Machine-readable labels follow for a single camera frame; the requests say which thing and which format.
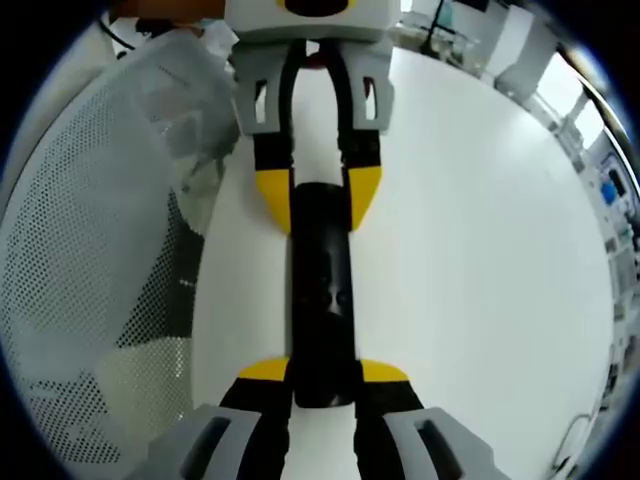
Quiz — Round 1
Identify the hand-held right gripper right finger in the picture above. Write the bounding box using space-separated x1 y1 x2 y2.
352 357 504 480

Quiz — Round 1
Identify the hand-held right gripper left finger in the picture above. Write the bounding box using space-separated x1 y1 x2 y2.
127 356 294 480

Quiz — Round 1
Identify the black remote control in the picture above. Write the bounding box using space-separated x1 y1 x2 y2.
288 182 357 410

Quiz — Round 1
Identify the black stand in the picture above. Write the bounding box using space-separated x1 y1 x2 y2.
418 0 452 57

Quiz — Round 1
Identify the white mesh laundry basket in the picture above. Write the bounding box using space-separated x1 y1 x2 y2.
0 34 241 480

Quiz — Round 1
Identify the thin black cable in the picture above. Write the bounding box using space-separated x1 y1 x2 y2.
98 13 139 54

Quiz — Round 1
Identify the white cable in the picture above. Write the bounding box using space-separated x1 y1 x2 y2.
552 412 597 480

